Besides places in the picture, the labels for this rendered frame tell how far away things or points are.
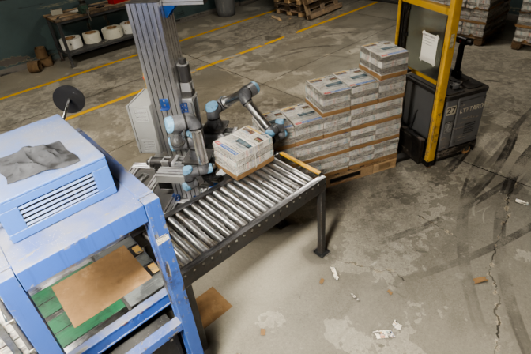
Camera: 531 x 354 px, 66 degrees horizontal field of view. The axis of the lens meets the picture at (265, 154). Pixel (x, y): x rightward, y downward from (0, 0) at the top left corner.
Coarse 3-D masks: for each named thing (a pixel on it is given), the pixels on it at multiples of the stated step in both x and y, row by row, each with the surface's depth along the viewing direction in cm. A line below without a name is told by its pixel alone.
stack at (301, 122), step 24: (288, 120) 381; (312, 120) 372; (336, 120) 382; (360, 120) 391; (288, 144) 375; (312, 144) 385; (336, 144) 395; (360, 144) 407; (336, 168) 413; (360, 168) 424
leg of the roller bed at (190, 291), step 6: (186, 288) 246; (192, 288) 250; (186, 294) 248; (192, 294) 251; (192, 300) 254; (192, 306) 256; (192, 312) 258; (198, 312) 262; (198, 318) 265; (198, 324) 267; (198, 330) 270; (204, 330) 274; (204, 336) 276; (204, 342) 279; (204, 348) 282
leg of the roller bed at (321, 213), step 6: (324, 192) 312; (318, 198) 315; (324, 198) 316; (318, 204) 318; (324, 204) 319; (318, 210) 322; (324, 210) 322; (318, 216) 325; (324, 216) 326; (318, 222) 329; (324, 222) 329; (318, 228) 333; (324, 228) 333; (318, 234) 337; (324, 234) 337; (318, 240) 341; (324, 240) 341; (318, 246) 345; (324, 246) 345
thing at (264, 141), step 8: (248, 128) 328; (248, 136) 319; (256, 136) 318; (264, 136) 317; (256, 144) 308; (264, 144) 313; (272, 144) 319; (264, 152) 316; (272, 152) 323; (264, 160) 321
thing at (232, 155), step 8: (216, 144) 311; (224, 144) 310; (232, 144) 310; (240, 144) 310; (216, 152) 317; (224, 152) 305; (232, 152) 300; (240, 152) 300; (248, 152) 304; (216, 160) 322; (224, 160) 312; (232, 160) 302; (240, 160) 302; (248, 160) 308; (232, 168) 307; (240, 168) 305; (248, 168) 312
